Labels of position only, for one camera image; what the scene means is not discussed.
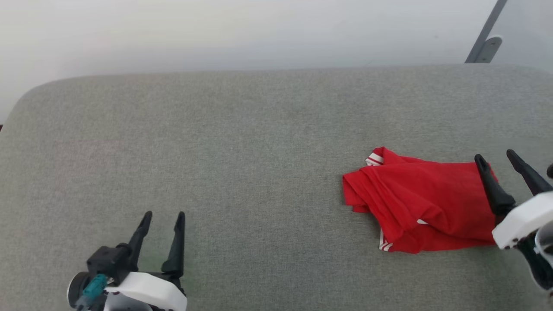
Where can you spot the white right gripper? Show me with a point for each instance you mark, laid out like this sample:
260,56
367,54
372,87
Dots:
525,218

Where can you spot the grey metal foot bracket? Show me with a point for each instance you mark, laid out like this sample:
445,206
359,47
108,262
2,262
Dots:
490,49

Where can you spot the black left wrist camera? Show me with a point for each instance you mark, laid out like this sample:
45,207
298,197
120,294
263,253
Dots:
108,261

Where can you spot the grey fabric sofa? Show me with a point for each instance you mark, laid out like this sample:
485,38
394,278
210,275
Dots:
259,172

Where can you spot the red white-trimmed shirt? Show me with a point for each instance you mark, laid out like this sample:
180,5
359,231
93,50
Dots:
423,198

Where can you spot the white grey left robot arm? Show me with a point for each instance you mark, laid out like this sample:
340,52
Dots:
75,291

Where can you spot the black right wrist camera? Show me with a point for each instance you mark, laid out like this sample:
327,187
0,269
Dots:
550,170

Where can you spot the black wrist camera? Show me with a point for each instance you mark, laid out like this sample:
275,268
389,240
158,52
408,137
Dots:
550,170
108,261

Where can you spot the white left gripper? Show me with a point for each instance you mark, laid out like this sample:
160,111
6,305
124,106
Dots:
151,287

